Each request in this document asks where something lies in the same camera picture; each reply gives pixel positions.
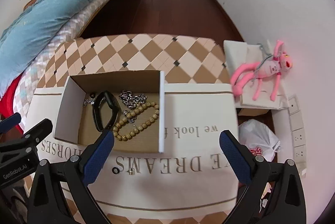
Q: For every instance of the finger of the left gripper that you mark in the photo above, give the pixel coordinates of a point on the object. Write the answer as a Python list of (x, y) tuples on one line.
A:
[(10, 122)]

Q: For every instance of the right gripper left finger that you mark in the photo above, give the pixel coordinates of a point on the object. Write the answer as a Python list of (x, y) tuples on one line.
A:
[(47, 203)]

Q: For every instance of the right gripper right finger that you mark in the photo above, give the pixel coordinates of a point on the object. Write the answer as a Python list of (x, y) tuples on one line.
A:
[(273, 191)]

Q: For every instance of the red blanket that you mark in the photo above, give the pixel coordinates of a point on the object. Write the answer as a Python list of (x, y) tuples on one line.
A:
[(6, 103)]

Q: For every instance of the white plastic bag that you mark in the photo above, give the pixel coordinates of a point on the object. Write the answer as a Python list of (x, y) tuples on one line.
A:
[(259, 139)]

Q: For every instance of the light blue quilt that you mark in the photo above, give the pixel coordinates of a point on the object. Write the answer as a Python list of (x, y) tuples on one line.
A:
[(31, 32)]

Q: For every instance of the black smart band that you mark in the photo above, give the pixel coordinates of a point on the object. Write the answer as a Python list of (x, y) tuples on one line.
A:
[(105, 111)]

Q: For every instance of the white cardboard box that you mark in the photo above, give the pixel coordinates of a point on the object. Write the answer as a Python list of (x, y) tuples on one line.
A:
[(90, 103)]

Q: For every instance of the pink panther plush toy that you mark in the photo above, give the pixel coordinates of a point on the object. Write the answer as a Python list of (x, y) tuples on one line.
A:
[(272, 65)]

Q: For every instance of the white folded bag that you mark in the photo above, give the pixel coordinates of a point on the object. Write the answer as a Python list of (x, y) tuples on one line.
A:
[(238, 53)]

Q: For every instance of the white wall socket strip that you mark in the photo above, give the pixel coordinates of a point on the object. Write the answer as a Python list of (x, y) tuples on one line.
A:
[(298, 135)]

